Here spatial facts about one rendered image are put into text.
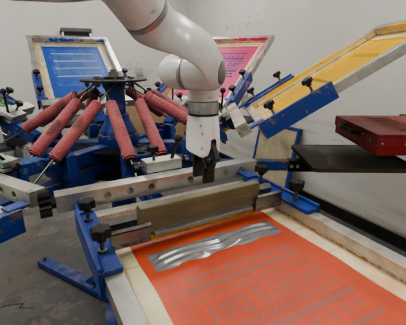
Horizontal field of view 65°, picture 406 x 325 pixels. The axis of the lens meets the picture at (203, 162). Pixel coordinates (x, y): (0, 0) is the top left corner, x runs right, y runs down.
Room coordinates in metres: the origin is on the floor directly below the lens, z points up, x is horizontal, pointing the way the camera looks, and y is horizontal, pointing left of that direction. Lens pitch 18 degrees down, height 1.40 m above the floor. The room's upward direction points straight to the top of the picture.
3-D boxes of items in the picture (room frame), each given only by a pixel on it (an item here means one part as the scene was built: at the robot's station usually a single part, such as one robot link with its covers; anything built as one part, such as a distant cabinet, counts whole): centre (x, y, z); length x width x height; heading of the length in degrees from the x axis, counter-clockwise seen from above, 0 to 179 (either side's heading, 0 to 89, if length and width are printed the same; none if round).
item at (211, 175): (0.75, -0.02, 1.13); 0.03 x 0.03 x 0.07; 29
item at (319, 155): (1.50, -0.26, 0.91); 1.34 x 0.40 x 0.08; 89
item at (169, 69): (0.75, 0.03, 1.35); 0.15 x 0.10 x 0.11; 152
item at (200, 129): (0.78, 0.00, 1.23); 0.10 x 0.07 x 0.11; 29
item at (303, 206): (0.94, -0.23, 0.98); 0.30 x 0.05 x 0.07; 29
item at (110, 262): (0.67, 0.25, 0.98); 0.30 x 0.05 x 0.07; 29
